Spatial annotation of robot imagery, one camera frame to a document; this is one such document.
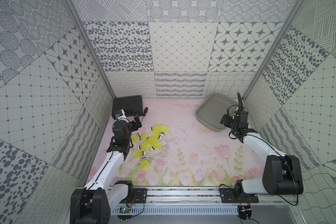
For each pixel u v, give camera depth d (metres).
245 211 0.73
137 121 0.75
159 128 0.99
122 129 0.60
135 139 0.93
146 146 0.91
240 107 0.76
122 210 0.71
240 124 0.69
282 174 0.42
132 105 1.15
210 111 1.12
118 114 0.69
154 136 0.95
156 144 0.90
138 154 0.87
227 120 0.84
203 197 0.76
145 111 1.11
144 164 0.86
